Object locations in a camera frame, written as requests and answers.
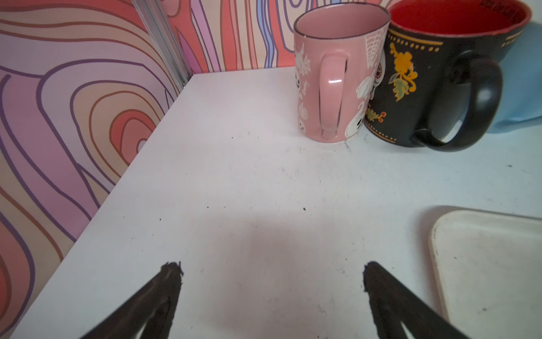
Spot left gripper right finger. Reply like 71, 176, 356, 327
363, 261, 467, 338

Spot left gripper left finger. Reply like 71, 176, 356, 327
83, 262, 183, 338

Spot black skull mug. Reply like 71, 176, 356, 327
364, 1, 532, 152

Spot pink mug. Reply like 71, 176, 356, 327
294, 3, 391, 143

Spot light blue mug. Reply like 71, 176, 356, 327
488, 22, 541, 134

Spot beige plastic tray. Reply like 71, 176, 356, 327
429, 210, 541, 338

